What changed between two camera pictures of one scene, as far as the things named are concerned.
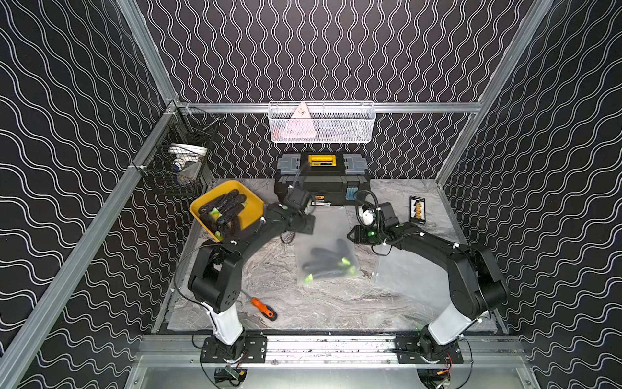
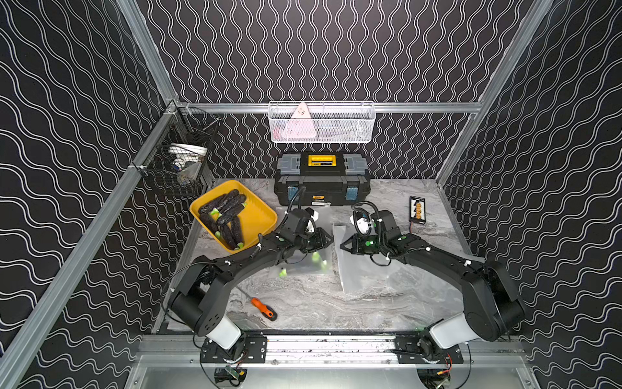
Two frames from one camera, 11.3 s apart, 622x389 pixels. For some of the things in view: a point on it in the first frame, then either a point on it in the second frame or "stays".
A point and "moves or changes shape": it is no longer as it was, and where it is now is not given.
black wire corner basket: x=176 y=159 stays
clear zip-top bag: x=328 y=255 moves or changes shape
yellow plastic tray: x=253 y=209 stays
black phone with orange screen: x=417 y=209 stays
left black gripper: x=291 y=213 → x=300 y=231
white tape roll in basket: x=185 y=153 stays
